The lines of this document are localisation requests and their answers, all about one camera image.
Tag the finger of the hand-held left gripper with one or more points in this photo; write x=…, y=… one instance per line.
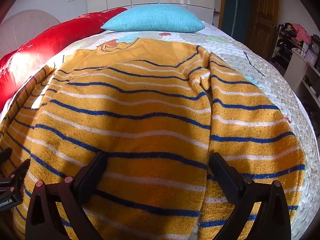
x=5, y=155
x=20, y=173

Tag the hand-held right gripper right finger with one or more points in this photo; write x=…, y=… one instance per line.
x=225, y=175

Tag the patchwork bed cover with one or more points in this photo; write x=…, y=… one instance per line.
x=265, y=62

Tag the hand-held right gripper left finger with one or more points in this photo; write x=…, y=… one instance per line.
x=92, y=172

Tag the teal pillow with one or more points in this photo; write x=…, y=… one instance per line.
x=153, y=17

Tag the long red pillow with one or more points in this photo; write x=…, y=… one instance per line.
x=37, y=47

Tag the white shelf unit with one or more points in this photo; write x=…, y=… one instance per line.
x=297, y=65

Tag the white headboard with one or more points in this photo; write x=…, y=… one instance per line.
x=25, y=27

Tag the wooden door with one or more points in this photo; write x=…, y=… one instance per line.
x=265, y=12

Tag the black alarm clock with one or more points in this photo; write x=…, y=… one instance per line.
x=315, y=45

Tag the dark green curtain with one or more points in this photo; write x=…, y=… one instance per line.
x=236, y=5

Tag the pink cloth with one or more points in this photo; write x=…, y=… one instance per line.
x=301, y=33

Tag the yellow striped towel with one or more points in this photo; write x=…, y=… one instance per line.
x=150, y=120

